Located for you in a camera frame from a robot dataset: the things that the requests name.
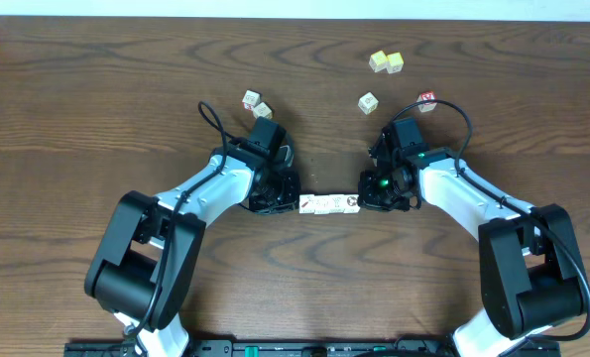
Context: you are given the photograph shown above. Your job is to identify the white block with hammer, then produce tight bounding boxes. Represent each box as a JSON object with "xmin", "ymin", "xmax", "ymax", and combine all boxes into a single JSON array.
[{"xmin": 298, "ymin": 194, "xmax": 316, "ymax": 214}]

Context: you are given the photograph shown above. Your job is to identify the white block with faint print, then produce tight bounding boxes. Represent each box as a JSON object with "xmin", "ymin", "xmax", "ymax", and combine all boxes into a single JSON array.
[{"xmin": 314, "ymin": 195, "xmax": 332, "ymax": 214}]

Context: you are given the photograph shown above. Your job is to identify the white block with soccer ball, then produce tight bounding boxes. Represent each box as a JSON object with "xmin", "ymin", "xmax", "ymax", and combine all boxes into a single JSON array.
[{"xmin": 343, "ymin": 194, "xmax": 360, "ymax": 214}]

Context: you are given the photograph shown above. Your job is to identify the white block with goblet print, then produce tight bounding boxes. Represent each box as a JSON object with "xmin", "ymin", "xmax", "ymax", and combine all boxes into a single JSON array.
[{"xmin": 328, "ymin": 194, "xmax": 345, "ymax": 213}]

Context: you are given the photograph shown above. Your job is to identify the cream block with faint drawing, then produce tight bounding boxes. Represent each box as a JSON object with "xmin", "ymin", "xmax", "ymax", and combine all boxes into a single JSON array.
[{"xmin": 358, "ymin": 92, "xmax": 379, "ymax": 115}]

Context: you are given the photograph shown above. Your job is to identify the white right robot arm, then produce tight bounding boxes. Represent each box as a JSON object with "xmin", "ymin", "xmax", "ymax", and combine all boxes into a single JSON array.
[{"xmin": 358, "ymin": 120, "xmax": 590, "ymax": 356}]

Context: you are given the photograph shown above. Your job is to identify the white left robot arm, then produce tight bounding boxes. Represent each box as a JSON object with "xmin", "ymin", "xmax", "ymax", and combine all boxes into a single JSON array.
[{"xmin": 84, "ymin": 141, "xmax": 300, "ymax": 356}]

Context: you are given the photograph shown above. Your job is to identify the cream block with umbrella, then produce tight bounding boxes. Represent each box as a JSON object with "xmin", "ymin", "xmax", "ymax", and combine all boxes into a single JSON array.
[{"xmin": 252, "ymin": 102, "xmax": 273, "ymax": 120}]

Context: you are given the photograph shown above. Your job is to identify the white block red number three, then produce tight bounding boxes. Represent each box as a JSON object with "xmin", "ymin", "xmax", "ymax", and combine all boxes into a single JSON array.
[{"xmin": 242, "ymin": 90, "xmax": 261, "ymax": 111}]

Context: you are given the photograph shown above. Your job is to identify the red letter block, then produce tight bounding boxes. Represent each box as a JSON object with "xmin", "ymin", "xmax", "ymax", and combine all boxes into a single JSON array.
[{"xmin": 416, "ymin": 91, "xmax": 436, "ymax": 113}]

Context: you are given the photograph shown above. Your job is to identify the yellow block right of pair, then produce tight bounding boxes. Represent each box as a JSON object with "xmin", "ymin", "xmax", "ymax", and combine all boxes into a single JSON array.
[{"xmin": 386, "ymin": 52, "xmax": 405, "ymax": 74}]

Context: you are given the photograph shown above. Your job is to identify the yellow block of pair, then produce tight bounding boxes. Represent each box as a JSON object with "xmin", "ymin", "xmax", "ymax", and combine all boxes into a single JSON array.
[
  {"xmin": 369, "ymin": 51, "xmax": 388, "ymax": 72},
  {"xmin": 386, "ymin": 52, "xmax": 405, "ymax": 74}
]

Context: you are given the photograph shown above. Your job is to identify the yellow block left of pair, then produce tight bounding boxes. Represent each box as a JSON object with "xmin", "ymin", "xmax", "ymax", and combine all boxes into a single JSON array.
[{"xmin": 369, "ymin": 51, "xmax": 388, "ymax": 72}]

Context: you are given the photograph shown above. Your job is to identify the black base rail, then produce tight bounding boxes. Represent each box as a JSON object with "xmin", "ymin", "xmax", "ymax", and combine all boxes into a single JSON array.
[{"xmin": 63, "ymin": 336, "xmax": 563, "ymax": 357}]

